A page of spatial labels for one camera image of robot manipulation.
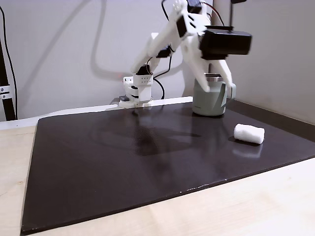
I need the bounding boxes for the grey-green steel mug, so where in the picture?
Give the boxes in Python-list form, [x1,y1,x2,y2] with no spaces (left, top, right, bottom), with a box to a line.
[192,72,237,117]

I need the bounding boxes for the black table mat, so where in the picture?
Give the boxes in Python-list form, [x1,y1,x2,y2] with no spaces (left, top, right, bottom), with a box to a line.
[20,99,315,234]

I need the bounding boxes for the black stand pole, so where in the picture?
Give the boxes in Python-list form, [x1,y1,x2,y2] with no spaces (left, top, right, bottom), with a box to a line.
[0,36,17,121]

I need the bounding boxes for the red black servo wire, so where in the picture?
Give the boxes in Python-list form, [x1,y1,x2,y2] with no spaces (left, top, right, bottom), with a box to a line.
[147,49,173,99]

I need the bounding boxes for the white pole clamp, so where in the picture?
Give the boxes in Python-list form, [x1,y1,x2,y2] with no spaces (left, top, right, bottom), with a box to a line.
[0,85,11,99]

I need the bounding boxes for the white desk board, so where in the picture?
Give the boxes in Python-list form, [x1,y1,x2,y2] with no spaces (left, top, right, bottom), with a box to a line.
[0,96,194,130]

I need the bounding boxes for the grey base clamp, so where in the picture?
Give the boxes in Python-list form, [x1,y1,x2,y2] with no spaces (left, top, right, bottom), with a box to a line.
[110,95,130,105]

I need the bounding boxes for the white gauze roll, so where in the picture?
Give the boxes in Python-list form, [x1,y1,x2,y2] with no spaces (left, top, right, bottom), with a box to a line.
[233,123,266,145]

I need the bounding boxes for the black webcam cable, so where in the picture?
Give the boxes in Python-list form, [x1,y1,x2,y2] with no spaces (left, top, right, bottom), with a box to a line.
[160,0,235,30]

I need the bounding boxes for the black hanging cable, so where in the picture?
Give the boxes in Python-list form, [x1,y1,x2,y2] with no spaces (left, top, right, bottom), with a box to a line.
[0,4,19,119]

